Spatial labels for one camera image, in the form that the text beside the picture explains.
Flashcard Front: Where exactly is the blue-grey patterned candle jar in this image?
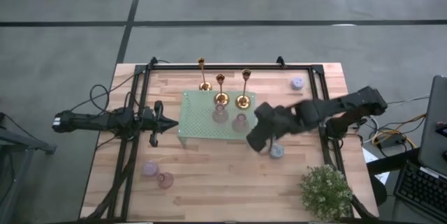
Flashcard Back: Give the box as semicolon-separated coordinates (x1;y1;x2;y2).
268;142;286;160

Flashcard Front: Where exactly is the potted green plant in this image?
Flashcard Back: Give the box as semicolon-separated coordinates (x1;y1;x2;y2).
299;163;354;222

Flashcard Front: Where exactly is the short brass candlestick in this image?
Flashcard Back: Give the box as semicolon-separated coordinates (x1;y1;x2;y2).
213;73;230;107

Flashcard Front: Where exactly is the white paper sheet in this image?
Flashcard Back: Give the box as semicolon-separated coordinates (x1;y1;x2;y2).
361;147;390;185

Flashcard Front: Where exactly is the black power brick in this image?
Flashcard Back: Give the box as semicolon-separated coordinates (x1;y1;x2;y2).
382;136;408;148

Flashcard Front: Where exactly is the tall brass candlestick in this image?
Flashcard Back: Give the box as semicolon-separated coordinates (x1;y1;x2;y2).
196;56;213;91
234;68;252;110

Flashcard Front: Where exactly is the pink ribbed glass candle holder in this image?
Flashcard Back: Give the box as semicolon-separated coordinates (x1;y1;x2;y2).
156;171;175;189
212;103;230;124
232;113;250;133

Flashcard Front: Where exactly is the black keyboard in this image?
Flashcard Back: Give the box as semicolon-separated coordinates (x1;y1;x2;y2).
393;160;447;222

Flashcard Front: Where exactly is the green perforated metal shelf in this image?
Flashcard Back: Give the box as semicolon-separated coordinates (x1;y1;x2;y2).
177;89;258;148

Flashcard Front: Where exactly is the grey metal stand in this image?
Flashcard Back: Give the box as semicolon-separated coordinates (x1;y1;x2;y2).
0;112;57;224

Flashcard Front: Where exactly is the mauve patterned candle jar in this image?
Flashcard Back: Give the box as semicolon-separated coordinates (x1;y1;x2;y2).
142;160;161;177

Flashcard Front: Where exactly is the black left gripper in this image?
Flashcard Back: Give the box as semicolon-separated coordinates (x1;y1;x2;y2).
138;100;179;147

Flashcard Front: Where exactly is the lavender patterned candle jar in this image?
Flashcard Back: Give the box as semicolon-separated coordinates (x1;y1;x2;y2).
290;76;305;91

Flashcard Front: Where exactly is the black aluminium table frame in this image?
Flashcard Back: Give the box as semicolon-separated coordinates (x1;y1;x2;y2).
80;55;380;223

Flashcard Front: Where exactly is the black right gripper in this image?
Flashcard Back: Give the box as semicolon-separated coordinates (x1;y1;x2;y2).
246;101;301;152

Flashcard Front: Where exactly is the grey laptop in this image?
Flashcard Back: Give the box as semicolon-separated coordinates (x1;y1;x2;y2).
418;75;447;177

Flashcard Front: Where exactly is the yellow cable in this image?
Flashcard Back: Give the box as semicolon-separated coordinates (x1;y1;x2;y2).
372;128;417;149

